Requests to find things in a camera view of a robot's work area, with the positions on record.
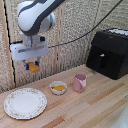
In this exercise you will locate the golden bread roll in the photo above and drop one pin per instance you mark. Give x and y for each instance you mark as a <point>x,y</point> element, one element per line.
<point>33,67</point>

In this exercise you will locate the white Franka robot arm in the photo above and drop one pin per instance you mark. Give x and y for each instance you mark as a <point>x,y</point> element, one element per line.
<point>36,18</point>

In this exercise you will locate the black toaster box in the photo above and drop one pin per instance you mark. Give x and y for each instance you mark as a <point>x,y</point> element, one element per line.
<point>108,53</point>

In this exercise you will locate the pink mug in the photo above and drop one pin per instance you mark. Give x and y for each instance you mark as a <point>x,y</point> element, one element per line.
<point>79,83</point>

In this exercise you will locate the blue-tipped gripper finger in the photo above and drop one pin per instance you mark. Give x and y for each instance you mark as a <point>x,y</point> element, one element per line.
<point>37,62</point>
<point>26,66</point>

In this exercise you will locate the white floral-rimmed plate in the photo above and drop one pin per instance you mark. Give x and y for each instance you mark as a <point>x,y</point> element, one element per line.
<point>25,103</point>

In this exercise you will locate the small white bowl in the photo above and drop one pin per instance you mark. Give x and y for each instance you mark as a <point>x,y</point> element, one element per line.
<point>58,88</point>

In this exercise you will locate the yellow food in bowl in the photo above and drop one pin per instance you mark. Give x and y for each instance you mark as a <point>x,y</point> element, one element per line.
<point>58,88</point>

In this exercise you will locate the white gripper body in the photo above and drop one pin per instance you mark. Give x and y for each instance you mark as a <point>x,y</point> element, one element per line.
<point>28,51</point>

